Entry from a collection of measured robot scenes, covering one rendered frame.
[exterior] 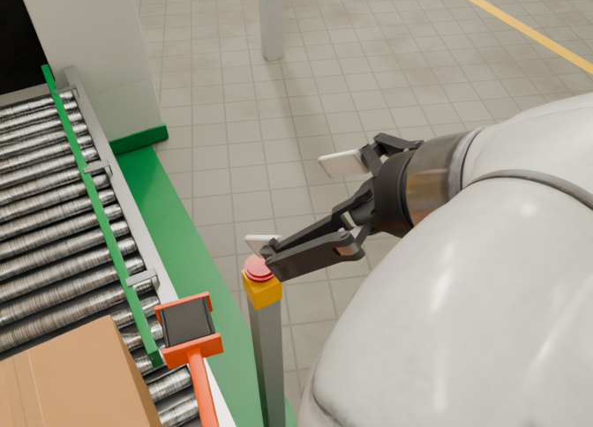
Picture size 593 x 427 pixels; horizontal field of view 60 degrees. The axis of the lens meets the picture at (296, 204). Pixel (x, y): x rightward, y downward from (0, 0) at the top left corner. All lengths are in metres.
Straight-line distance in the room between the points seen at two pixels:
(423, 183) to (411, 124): 2.79
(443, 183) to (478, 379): 0.19
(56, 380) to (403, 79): 2.89
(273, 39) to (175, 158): 1.14
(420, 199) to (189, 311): 0.51
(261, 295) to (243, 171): 1.74
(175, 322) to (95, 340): 0.38
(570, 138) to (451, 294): 0.12
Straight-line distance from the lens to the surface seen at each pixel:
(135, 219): 1.84
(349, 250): 0.43
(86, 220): 1.96
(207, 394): 0.76
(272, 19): 3.53
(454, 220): 0.25
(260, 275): 1.07
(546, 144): 0.30
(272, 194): 2.66
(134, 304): 1.57
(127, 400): 1.09
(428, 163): 0.38
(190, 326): 0.80
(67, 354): 1.17
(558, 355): 0.21
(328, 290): 2.30
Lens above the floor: 1.91
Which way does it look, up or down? 47 degrees down
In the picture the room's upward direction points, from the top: straight up
